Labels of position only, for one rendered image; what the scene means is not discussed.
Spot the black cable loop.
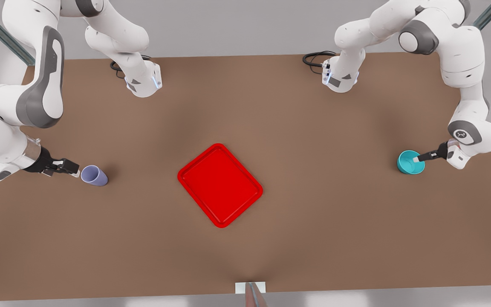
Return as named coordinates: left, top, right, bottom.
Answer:
left=302, top=51, right=338, bottom=75
left=110, top=55, right=153, bottom=80

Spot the teal bowl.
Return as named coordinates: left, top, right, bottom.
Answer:
left=397, top=150, right=426, bottom=175

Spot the silver frame post with foot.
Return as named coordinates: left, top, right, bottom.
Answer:
left=235, top=281, right=268, bottom=307

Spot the red tray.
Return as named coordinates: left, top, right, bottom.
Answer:
left=177, top=143, right=264, bottom=229

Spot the lavender cup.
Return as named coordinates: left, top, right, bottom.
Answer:
left=81, top=165, right=109, bottom=187

